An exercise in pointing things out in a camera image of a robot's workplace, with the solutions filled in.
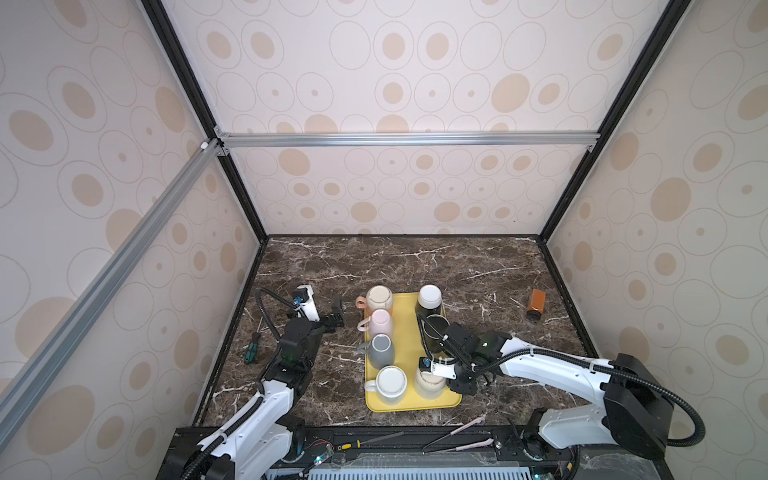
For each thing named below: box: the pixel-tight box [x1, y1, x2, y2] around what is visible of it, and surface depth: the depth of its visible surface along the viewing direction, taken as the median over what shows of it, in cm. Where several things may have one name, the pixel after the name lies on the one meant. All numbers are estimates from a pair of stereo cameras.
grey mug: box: [356, 333, 395, 370], surface depth 83 cm
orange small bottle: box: [526, 288, 546, 321], surface depth 99 cm
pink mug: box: [357, 309, 393, 341], surface depth 88 cm
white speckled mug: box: [415, 368, 446, 400], surface depth 77 cm
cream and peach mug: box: [355, 285, 393, 312], surface depth 94 cm
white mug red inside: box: [364, 365, 408, 405], surface depth 79 cm
